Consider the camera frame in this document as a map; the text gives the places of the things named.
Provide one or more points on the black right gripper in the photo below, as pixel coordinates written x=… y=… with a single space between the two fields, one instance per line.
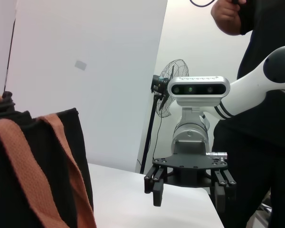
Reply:
x=190 y=149

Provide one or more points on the black pedestal fan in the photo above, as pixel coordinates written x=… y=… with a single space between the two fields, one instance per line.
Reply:
x=156 y=83

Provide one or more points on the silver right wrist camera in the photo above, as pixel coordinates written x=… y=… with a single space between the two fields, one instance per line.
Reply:
x=199 y=90

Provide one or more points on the person's hand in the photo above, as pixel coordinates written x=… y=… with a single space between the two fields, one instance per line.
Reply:
x=225 y=19

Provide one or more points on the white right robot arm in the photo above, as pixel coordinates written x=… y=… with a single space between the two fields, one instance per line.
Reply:
x=247 y=88

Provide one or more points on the person in black clothes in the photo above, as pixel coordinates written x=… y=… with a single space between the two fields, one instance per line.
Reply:
x=263 y=142

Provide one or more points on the white backdrop panel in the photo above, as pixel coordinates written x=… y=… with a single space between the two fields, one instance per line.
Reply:
x=85 y=35

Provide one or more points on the grey tape patch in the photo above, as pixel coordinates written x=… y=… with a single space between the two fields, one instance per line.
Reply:
x=80 y=65

